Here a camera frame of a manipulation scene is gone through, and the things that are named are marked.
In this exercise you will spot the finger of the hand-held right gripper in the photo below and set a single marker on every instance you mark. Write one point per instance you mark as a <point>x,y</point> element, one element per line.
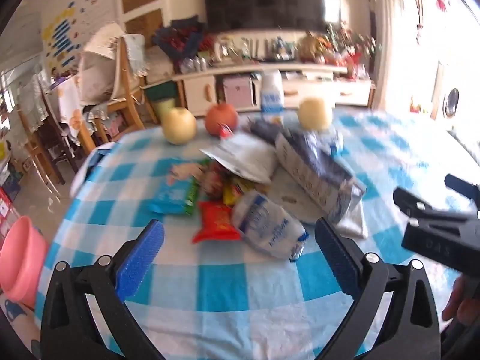
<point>459,184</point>
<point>408,200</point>

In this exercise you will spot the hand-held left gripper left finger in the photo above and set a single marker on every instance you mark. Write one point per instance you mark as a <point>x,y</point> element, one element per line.
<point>138,262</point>

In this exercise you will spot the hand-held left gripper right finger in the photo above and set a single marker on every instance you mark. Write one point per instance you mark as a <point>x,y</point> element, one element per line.
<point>337,258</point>

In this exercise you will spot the blue snack packet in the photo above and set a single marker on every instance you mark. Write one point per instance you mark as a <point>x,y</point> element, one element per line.
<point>170,195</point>

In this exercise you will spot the crushed white plastic bottle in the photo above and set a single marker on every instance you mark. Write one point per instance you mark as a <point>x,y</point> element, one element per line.
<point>268,228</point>

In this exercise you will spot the pink plastic basin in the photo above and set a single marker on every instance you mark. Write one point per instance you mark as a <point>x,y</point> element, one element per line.
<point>20,266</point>

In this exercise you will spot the person's right hand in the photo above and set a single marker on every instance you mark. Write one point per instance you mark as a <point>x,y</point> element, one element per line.
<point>465,300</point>

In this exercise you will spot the blue and white carton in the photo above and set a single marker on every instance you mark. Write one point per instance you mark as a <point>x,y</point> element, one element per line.
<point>318,180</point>

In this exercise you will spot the green snack packet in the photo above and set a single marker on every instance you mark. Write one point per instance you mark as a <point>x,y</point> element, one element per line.
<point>193,197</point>

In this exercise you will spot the red snack packet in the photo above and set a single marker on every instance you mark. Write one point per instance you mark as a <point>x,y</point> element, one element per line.
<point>216,225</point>

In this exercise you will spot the blue checked tablecloth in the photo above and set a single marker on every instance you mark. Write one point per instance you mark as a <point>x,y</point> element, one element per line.
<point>240,288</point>

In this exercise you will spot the crushed clear water bottle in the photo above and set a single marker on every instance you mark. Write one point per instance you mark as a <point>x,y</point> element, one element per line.
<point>326,140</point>

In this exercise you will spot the red crumpled wrapper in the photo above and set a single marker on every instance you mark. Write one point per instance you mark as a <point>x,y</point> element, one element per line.
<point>215,178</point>

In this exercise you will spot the yellow snack wrapper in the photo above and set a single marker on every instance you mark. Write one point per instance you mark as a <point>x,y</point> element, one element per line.
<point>232,195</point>

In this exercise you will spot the yellow pear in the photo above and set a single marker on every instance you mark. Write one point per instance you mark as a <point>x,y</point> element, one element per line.
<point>315,113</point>

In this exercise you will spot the cartoon print seat cushion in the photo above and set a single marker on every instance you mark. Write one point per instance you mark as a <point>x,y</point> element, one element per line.
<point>13,311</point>

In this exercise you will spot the yellow apple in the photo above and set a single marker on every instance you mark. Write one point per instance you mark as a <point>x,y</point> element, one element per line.
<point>179,125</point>

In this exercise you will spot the dark blue wrapper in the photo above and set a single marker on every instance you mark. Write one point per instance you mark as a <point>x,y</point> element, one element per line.
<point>264,129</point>

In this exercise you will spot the white television cabinet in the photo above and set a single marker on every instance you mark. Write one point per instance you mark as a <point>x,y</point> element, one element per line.
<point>307,86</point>

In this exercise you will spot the dark wooden chair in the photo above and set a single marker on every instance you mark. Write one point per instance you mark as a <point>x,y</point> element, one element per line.
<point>48,138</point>

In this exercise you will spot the small red wrapper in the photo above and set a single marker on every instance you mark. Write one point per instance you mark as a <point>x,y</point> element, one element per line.
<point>226,131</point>

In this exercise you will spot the red flower arrangement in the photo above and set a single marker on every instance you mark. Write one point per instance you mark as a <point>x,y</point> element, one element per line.
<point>350,50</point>

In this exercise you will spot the red apple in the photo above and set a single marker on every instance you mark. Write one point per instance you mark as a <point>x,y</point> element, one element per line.
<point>221,118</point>

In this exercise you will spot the white milk bottle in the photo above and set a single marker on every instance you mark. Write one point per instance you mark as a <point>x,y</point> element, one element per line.
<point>272,93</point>

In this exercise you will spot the dark green storage box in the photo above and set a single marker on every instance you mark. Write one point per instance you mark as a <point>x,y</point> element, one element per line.
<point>161,90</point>

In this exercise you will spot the golden ornament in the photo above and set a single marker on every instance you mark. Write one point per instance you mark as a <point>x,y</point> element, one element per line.
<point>313,45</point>

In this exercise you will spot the pink storage box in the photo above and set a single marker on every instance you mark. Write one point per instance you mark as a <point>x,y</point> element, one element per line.
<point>238,90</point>

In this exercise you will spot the white mesh food cover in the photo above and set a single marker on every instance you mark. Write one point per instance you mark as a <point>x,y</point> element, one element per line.
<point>99,63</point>

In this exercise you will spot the dark blue flower bouquet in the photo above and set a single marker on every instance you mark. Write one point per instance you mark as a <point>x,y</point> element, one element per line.
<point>180,37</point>

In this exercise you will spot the black flat television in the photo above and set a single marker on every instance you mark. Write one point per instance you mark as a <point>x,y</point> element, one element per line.
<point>270,0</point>

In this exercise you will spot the blue and yellow wall stickers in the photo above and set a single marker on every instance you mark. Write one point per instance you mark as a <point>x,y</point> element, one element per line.
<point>62,37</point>

